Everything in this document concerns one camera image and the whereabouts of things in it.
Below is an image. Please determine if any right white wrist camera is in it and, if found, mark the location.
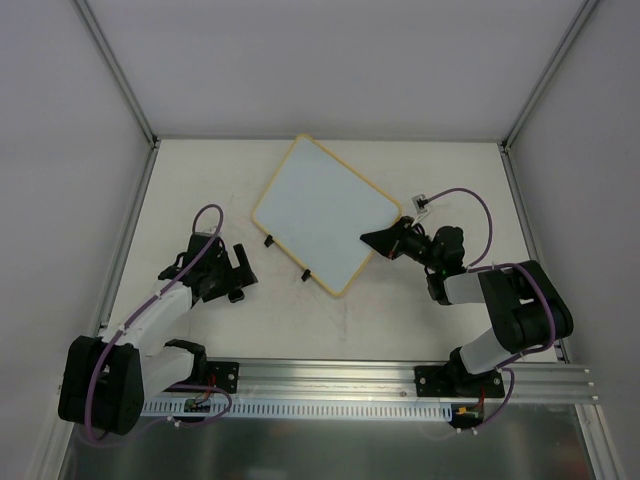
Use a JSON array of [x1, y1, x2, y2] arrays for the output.
[[411, 194, 430, 224]]

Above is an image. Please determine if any aluminium mounting rail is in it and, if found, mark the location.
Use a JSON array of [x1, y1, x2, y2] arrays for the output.
[[233, 359, 601, 405]]

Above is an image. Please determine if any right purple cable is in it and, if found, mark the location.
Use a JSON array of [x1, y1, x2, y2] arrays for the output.
[[414, 187, 559, 441]]

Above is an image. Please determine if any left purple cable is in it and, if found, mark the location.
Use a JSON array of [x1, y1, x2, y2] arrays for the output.
[[74, 203, 234, 449]]

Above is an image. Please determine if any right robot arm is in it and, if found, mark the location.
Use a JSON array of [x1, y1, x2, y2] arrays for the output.
[[360, 216, 574, 396]]

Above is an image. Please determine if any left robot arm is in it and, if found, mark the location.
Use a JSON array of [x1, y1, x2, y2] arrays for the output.
[[57, 232, 258, 436]]

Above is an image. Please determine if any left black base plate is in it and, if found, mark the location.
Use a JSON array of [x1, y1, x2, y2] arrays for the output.
[[201, 360, 240, 394]]

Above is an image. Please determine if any left aluminium frame post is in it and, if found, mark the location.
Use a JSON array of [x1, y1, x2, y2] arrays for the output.
[[72, 0, 158, 147]]

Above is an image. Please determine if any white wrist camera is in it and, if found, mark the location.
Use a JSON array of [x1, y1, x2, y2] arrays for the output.
[[411, 194, 430, 224], [193, 231, 219, 238]]

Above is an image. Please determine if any purple cable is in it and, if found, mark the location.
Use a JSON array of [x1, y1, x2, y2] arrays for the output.
[[74, 203, 234, 449], [414, 187, 559, 441]]

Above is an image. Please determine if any yellow framed whiteboard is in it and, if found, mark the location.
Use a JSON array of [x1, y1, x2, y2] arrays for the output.
[[252, 134, 402, 297]]

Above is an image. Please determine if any white slotted cable duct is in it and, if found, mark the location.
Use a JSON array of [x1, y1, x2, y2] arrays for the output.
[[141, 395, 453, 423]]

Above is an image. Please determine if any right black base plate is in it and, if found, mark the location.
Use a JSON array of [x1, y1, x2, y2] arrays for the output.
[[413, 365, 505, 399]]

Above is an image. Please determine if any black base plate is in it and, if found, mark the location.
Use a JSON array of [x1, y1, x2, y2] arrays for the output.
[[201, 360, 240, 394], [413, 365, 505, 399]]

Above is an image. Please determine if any black whiteboard eraser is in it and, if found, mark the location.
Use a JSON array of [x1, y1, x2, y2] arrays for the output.
[[227, 290, 245, 304]]

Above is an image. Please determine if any right aluminium frame post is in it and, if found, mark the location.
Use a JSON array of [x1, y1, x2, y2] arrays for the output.
[[501, 0, 601, 153]]

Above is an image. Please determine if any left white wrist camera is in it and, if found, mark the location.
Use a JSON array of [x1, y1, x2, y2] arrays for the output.
[[193, 231, 219, 238]]

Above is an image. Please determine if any aluminium frame post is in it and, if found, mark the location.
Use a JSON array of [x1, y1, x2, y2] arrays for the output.
[[501, 0, 601, 153], [72, 0, 158, 147]]

